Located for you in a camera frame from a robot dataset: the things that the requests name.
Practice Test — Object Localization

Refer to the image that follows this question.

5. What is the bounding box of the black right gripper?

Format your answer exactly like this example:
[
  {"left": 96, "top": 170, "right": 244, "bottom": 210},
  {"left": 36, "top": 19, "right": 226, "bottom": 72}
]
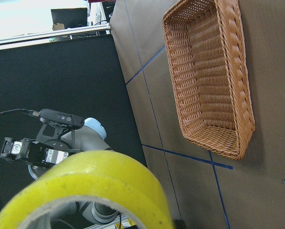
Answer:
[{"left": 0, "top": 137, "right": 80, "bottom": 168}]

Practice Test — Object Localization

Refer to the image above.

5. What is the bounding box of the yellow tape roll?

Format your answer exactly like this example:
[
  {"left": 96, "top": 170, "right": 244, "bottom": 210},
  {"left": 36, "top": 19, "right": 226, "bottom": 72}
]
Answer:
[{"left": 0, "top": 150, "right": 174, "bottom": 229}]

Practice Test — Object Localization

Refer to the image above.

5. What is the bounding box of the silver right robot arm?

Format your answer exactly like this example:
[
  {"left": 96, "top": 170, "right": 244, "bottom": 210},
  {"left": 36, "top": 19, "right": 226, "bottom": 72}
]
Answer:
[{"left": 0, "top": 118, "right": 121, "bottom": 228}]

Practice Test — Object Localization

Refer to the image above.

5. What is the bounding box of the brown wicker basket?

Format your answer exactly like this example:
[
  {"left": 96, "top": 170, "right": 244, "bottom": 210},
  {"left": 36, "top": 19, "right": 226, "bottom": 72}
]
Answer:
[{"left": 162, "top": 0, "right": 255, "bottom": 160}]

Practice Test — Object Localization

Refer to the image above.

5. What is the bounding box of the black monitor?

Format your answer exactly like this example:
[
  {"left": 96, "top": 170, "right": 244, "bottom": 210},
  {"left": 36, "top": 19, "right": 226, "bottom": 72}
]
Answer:
[{"left": 51, "top": 8, "right": 87, "bottom": 29}]

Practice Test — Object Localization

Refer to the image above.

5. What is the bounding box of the black right camera cable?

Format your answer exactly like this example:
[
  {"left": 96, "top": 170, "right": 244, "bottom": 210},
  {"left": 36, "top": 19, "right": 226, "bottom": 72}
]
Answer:
[{"left": 0, "top": 108, "right": 40, "bottom": 156}]

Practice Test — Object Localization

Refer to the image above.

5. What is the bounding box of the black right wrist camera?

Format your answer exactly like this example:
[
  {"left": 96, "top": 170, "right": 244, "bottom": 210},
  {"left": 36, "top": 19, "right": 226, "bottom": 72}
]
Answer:
[{"left": 39, "top": 109, "right": 84, "bottom": 130}]

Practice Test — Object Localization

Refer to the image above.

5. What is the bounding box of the aluminium frame rail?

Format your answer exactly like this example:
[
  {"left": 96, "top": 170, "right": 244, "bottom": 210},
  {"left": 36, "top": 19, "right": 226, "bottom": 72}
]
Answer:
[{"left": 0, "top": 23, "right": 111, "bottom": 50}]

